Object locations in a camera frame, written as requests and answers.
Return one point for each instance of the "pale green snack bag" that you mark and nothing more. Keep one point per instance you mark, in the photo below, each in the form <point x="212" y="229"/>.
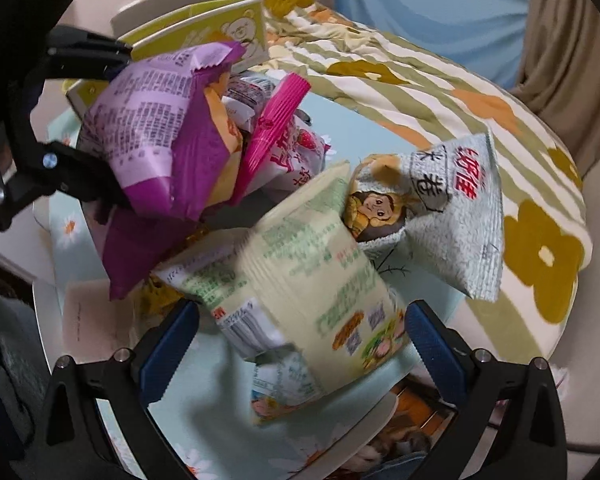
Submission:
<point x="296" y="295"/>

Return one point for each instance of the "pink strawberry snack bag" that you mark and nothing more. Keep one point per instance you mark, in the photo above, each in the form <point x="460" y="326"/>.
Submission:
<point x="281" y="151"/>

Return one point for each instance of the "green cardboard storage box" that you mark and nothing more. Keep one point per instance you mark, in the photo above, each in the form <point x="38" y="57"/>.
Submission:
<point x="198" y="23"/>

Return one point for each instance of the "floral striped bed blanket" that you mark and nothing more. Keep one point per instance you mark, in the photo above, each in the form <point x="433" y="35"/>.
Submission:
<point x="424" y="99"/>

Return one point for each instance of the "daisy print blue tablecloth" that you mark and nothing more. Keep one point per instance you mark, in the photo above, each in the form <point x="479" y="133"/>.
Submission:
<point x="205" y="411"/>

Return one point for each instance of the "grey rice roll bag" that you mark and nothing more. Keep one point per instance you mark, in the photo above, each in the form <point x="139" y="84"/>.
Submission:
<point x="441" y="206"/>

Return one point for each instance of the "beige right curtain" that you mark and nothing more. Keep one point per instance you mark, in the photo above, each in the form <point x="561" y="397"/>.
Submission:
<point x="559" y="74"/>

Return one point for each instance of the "light blue window cloth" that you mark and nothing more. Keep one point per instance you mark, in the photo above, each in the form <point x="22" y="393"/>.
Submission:
<point x="485" y="36"/>

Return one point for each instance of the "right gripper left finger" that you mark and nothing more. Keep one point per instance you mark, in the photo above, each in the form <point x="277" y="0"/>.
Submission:
<point x="74" y="440"/>

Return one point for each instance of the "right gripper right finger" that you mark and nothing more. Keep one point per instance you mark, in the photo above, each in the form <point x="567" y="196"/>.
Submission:
<point x="530" y="442"/>

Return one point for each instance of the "purple snack bag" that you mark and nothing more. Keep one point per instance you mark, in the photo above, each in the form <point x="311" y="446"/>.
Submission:
<point x="162" y="129"/>

